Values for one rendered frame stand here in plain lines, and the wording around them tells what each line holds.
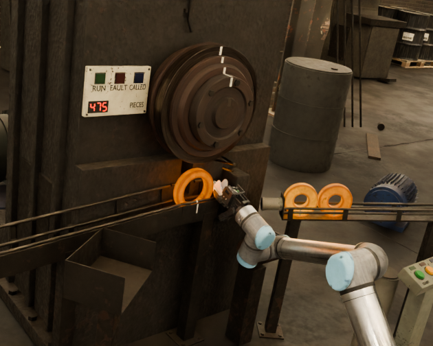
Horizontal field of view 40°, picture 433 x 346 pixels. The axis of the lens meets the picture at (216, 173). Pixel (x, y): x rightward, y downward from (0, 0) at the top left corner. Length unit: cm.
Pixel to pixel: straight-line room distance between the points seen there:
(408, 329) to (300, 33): 455
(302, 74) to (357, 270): 318
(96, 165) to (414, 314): 141
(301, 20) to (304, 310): 411
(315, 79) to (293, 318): 236
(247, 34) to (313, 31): 399
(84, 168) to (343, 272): 98
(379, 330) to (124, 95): 119
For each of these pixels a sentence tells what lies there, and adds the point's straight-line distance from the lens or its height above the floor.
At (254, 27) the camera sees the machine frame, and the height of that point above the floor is 140.
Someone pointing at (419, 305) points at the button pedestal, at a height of 47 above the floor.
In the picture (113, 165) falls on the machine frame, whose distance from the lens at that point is 228.
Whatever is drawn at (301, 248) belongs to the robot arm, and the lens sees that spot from 235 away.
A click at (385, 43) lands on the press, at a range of 1030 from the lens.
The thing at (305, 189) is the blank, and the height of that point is 76.
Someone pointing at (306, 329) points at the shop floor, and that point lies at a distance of 310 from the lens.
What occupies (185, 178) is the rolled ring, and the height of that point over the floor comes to 82.
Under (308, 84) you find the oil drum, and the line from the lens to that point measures 497.
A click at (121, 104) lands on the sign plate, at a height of 110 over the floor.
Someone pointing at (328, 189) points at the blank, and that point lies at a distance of 268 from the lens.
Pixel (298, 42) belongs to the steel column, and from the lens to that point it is 673.
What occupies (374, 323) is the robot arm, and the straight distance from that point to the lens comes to 197.
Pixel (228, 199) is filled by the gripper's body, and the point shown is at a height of 75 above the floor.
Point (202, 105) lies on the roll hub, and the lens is 217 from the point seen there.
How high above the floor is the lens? 170
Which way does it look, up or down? 21 degrees down
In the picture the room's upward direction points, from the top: 9 degrees clockwise
